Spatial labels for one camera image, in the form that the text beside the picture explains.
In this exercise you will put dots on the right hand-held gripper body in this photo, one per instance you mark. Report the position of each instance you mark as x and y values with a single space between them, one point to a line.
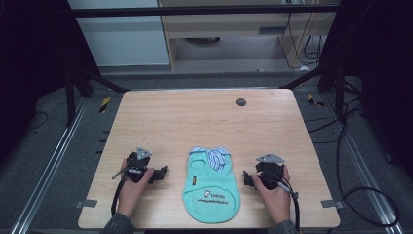
269 169

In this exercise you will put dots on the person's right hand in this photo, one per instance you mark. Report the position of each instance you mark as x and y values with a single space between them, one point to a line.
276 201

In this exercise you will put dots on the black horizontal frame bar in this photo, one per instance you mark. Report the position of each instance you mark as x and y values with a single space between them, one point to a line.
195 10

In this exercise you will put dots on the mint green pet shirt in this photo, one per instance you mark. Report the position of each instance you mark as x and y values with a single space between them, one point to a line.
211 191

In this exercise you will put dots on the grey round table grommet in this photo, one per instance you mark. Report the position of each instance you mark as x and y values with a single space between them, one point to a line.
240 102

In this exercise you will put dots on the yellow black striped tape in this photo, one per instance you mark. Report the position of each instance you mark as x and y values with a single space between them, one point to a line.
104 104
314 101

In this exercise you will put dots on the white cabinet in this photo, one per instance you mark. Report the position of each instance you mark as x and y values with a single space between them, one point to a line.
123 42

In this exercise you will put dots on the black curtain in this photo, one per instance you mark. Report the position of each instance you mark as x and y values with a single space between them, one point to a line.
32 65
383 65

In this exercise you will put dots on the black metal stand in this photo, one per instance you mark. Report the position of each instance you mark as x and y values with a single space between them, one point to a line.
339 94
69 97

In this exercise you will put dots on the silver metal floor rail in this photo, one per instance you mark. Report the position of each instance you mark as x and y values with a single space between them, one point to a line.
48 169
363 169

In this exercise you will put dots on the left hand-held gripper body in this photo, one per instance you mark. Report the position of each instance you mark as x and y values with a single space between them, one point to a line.
138 167

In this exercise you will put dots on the grey table bracket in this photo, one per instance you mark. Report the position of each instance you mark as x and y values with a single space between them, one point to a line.
331 204
86 203

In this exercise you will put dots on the person's left hand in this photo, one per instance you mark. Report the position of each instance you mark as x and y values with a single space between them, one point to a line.
131 195

